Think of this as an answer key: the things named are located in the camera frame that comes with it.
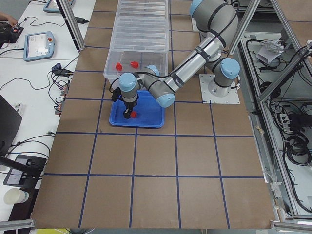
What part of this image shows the aluminium frame post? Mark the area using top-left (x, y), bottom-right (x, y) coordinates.
top-left (56, 0), bottom-right (85, 51)

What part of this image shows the clear plastic storage box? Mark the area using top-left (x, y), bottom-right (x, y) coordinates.
top-left (103, 50), bottom-right (168, 89)

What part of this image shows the black monitor stand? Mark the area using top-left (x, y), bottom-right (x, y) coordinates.
top-left (0, 97), bottom-right (47, 188)

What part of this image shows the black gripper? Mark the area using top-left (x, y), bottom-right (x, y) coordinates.
top-left (111, 88), bottom-right (139, 119)

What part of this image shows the far teach pendant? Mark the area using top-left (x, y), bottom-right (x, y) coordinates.
top-left (43, 0), bottom-right (60, 13)

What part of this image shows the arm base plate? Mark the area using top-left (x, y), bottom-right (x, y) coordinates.
top-left (199, 74), bottom-right (240, 105)
top-left (191, 16), bottom-right (201, 32)

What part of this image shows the crumpled white paper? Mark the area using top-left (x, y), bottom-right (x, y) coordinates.
top-left (256, 39), bottom-right (284, 64)

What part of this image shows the red block in box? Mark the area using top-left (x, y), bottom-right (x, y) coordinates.
top-left (130, 61), bottom-right (139, 69)
top-left (116, 62), bottom-right (123, 71)

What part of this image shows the person hand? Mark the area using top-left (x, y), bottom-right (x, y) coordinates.
top-left (0, 12), bottom-right (18, 27)

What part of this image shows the black cable bundle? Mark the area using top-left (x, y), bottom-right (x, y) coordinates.
top-left (282, 133), bottom-right (312, 166)

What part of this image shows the teach pendant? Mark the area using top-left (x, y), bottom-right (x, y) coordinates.
top-left (23, 31), bottom-right (55, 61)
top-left (43, 0), bottom-right (60, 13)

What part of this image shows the white paper cup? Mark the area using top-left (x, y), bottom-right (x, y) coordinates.
top-left (3, 188), bottom-right (29, 205)

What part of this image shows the black power adapter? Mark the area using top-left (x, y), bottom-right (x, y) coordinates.
top-left (75, 17), bottom-right (89, 24)

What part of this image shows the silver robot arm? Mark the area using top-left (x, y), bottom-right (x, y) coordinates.
top-left (111, 0), bottom-right (240, 118)

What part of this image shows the clear plastic box lid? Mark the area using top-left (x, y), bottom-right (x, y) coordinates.
top-left (110, 0), bottom-right (169, 53)

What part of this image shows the near teach pendant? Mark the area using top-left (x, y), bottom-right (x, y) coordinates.
top-left (23, 31), bottom-right (55, 61)

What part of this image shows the blue plastic tray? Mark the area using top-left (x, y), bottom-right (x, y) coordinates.
top-left (109, 90), bottom-right (165, 128)

